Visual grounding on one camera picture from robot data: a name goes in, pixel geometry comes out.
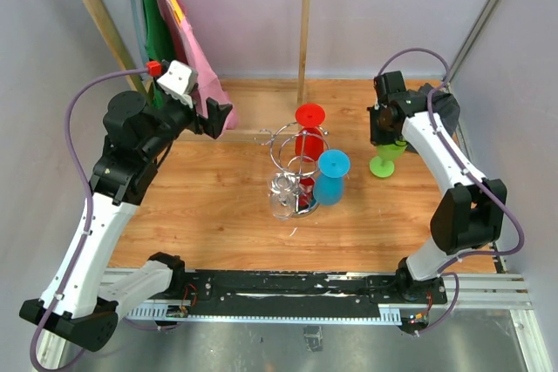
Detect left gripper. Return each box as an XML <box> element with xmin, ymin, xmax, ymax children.
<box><xmin>141</xmin><ymin>93</ymin><xmax>233</xmax><ymax>159</ymax></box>

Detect green wine glass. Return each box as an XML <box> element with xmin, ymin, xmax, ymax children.
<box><xmin>369</xmin><ymin>141</ymin><xmax>407</xmax><ymax>179</ymax></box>

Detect blue wine glass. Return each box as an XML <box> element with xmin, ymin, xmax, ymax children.
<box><xmin>313</xmin><ymin>149</ymin><xmax>350</xmax><ymax>206</ymax></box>

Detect red wine glass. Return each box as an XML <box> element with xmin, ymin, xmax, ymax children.
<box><xmin>295</xmin><ymin>103</ymin><xmax>325</xmax><ymax>161</ymax></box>

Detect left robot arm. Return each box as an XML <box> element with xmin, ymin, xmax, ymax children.
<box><xmin>19</xmin><ymin>91</ymin><xmax>233</xmax><ymax>352</ymax></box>

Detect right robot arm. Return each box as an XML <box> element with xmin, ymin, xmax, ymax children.
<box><xmin>368</xmin><ymin>71</ymin><xmax>507</xmax><ymax>302</ymax></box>

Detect chrome wine glass rack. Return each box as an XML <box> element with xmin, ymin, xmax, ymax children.
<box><xmin>254</xmin><ymin>122</ymin><xmax>330</xmax><ymax>219</ymax></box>

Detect clear wine glass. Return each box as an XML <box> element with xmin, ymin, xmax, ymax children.
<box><xmin>268</xmin><ymin>171</ymin><xmax>302</xmax><ymax>220</ymax></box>

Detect grey folded cloth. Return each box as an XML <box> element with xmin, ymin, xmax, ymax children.
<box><xmin>432</xmin><ymin>89</ymin><xmax>460</xmax><ymax>137</ymax></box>

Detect pink garment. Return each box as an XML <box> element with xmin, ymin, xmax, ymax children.
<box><xmin>157</xmin><ymin>0</ymin><xmax>231</xmax><ymax>117</ymax></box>

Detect green garment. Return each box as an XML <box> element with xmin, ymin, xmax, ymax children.
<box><xmin>134</xmin><ymin>0</ymin><xmax>180</xmax><ymax>110</ymax></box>

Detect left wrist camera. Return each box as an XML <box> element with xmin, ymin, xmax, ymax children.
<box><xmin>157</xmin><ymin>60</ymin><xmax>198</xmax><ymax>109</ymax></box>

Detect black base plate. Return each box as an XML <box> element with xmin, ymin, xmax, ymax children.
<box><xmin>134</xmin><ymin>269</ymin><xmax>449</xmax><ymax>316</ymax></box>

